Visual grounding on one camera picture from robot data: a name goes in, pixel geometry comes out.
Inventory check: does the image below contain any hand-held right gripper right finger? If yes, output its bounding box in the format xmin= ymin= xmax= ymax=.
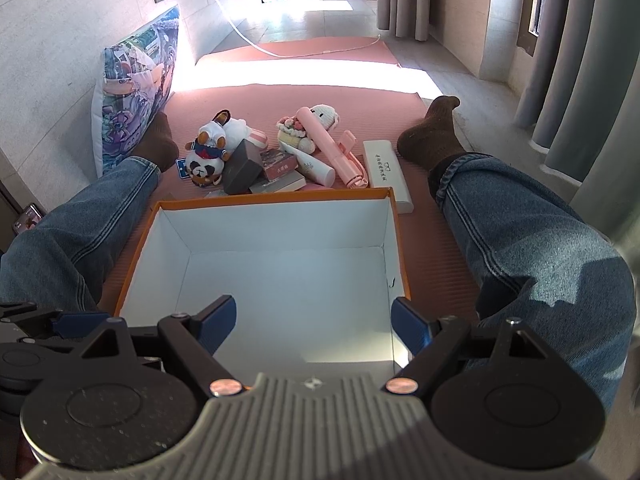
xmin=385 ymin=297 xmax=551 ymax=395

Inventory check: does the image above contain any dark printed card box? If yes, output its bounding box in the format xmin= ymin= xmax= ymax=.
xmin=257 ymin=147 xmax=301 ymax=183

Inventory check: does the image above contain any person's leg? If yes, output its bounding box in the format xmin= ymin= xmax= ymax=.
xmin=396 ymin=95 xmax=636 ymax=461
xmin=0 ymin=111 xmax=181 ymax=313

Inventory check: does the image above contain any person's right leg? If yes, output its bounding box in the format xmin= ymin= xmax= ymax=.
xmin=396 ymin=95 xmax=636 ymax=461

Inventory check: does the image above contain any pink selfie stick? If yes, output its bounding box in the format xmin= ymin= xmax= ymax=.
xmin=292 ymin=106 xmax=371 ymax=190

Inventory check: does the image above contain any white lotion tube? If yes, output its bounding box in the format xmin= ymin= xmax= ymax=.
xmin=279 ymin=140 xmax=337 ymax=187

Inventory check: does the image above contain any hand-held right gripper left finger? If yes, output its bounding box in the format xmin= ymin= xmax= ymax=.
xmin=75 ymin=296 xmax=244 ymax=399

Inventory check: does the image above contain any brown bear sailor plush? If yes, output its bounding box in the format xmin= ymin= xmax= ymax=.
xmin=185 ymin=127 xmax=234 ymax=189

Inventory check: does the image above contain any light grey box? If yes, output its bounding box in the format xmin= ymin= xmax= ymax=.
xmin=249 ymin=170 xmax=307 ymax=195

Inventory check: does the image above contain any printed cartoon pillow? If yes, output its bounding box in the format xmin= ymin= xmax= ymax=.
xmin=90 ymin=4 xmax=181 ymax=178

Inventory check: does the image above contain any crochet bunny cake plush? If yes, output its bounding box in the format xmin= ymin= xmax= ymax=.
xmin=276 ymin=104 xmax=342 ymax=154

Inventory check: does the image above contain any white dog plush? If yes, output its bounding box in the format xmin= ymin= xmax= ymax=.
xmin=212 ymin=109 xmax=269 ymax=152

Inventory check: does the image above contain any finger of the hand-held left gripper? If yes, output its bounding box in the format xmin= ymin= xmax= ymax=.
xmin=0 ymin=301 xmax=112 ymax=339

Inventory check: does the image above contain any white charging cable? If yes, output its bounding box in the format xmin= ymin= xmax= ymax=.
xmin=172 ymin=0 xmax=383 ymax=58

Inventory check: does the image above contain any person's left leg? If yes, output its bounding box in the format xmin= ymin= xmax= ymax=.
xmin=0 ymin=111 xmax=181 ymax=313

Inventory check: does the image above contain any dark grey box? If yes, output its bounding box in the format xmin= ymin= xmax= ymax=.
xmin=221 ymin=139 xmax=266 ymax=196

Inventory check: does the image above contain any orange cardboard box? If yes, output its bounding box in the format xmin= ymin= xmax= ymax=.
xmin=114 ymin=186 xmax=413 ymax=376

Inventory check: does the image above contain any smartphone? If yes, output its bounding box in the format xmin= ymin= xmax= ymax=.
xmin=12 ymin=202 xmax=46 ymax=236

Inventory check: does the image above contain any long white case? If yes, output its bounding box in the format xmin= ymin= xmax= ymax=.
xmin=362 ymin=140 xmax=416 ymax=215

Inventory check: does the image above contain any pink ribbed floor mat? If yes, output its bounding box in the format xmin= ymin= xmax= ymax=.
xmin=97 ymin=82 xmax=481 ymax=323

